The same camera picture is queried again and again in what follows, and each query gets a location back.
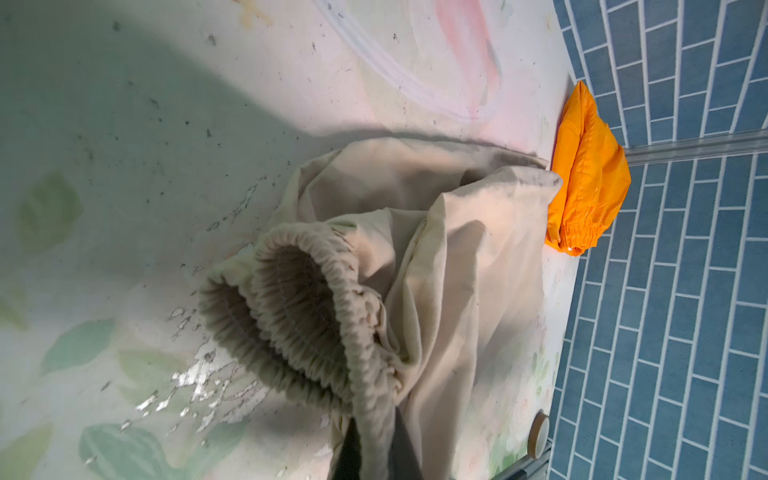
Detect beige shorts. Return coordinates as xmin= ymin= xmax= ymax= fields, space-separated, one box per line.
xmin=199 ymin=138 xmax=562 ymax=479

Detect tape roll ring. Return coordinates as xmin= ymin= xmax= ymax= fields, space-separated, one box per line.
xmin=526 ymin=410 xmax=551 ymax=461

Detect orange shorts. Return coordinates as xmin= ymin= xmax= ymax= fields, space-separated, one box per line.
xmin=546 ymin=81 xmax=631 ymax=257

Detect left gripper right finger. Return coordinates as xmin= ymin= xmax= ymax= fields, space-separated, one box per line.
xmin=388 ymin=408 xmax=423 ymax=480

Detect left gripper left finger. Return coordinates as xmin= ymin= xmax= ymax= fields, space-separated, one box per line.
xmin=331 ymin=418 xmax=362 ymax=480

